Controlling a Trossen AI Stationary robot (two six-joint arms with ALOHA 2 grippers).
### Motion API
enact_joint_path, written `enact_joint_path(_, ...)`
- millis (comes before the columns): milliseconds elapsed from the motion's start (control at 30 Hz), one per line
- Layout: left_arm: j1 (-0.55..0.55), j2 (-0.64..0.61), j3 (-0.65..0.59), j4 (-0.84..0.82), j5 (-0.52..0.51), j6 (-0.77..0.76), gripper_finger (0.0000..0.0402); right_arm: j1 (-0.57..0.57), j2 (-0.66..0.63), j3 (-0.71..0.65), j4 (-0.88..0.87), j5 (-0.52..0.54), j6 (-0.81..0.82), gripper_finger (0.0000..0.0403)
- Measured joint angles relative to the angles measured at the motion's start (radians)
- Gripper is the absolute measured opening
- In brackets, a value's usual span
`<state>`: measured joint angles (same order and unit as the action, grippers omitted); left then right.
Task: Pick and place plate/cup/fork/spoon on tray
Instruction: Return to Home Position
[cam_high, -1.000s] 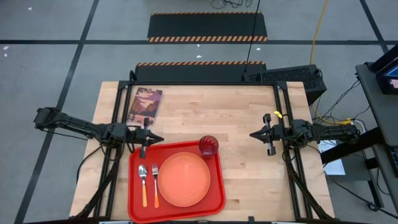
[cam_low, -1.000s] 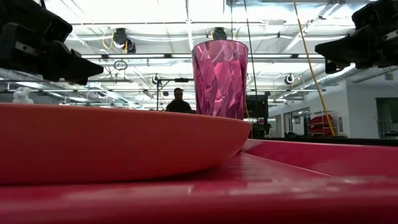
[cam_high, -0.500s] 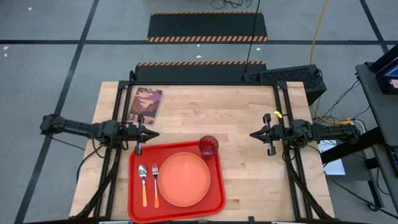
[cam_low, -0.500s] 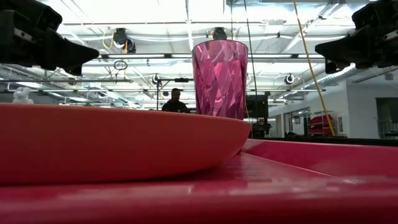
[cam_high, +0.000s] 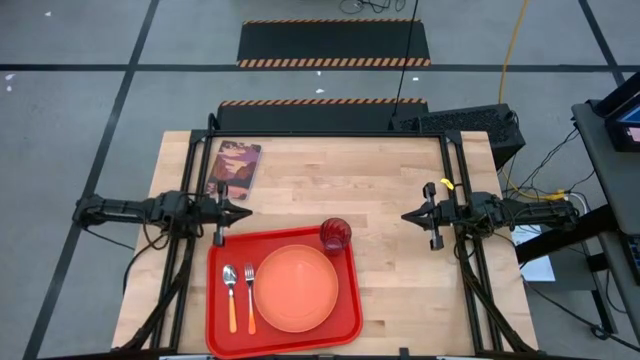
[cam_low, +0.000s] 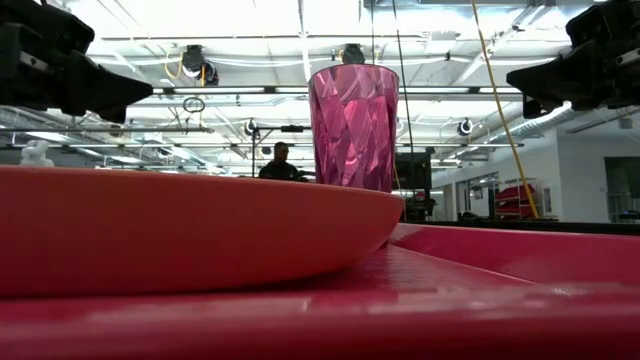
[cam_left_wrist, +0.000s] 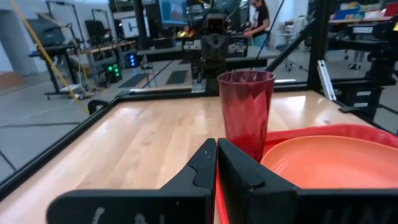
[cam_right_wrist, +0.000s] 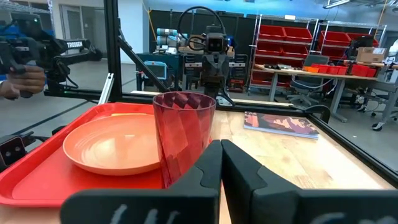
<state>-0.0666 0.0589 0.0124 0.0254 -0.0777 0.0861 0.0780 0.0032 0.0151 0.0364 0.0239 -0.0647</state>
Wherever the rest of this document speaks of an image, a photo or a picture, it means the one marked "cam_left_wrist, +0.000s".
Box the device with blue lights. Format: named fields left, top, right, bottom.
left=126, top=52, right=138, bottom=68

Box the plain black floor mat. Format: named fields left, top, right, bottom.
left=165, top=69, right=189, bottom=85
left=118, top=72, right=150, bottom=89

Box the black aluminium table frame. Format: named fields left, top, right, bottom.
left=0, top=0, right=398, bottom=200

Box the wooden top workbench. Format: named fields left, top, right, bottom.
left=74, top=39, right=137, bottom=88

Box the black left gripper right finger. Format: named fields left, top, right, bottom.
left=217, top=138, right=398, bottom=224

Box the table with colourful boxes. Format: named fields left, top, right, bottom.
left=328, top=0, right=398, bottom=25

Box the red translucent plastic cup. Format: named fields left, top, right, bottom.
left=217, top=70, right=276, bottom=163

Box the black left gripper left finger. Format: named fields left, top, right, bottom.
left=45, top=138, right=218, bottom=224

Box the black monitor blue screen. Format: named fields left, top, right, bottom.
left=158, top=0, right=190, bottom=26

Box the yellow hanging cable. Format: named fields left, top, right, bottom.
left=8, top=0, right=90, bottom=115

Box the computer with green lights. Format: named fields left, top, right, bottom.
left=104, top=61, right=123, bottom=84

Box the white-screen monitor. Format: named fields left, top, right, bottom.
left=119, top=17, right=141, bottom=40

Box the black rolling workstation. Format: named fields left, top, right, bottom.
left=28, top=18, right=82, bottom=101

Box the silver frame bracket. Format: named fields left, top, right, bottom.
left=316, top=59, right=337, bottom=101

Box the orange plastic plate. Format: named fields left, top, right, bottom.
left=260, top=134, right=398, bottom=190

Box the person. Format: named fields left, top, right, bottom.
left=243, top=0, right=271, bottom=49

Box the red plastic tray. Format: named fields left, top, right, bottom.
left=214, top=123, right=398, bottom=224

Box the black cable hook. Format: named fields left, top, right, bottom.
left=87, top=99, right=109, bottom=115

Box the dark grey desk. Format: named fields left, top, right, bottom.
left=136, top=45, right=280, bottom=71

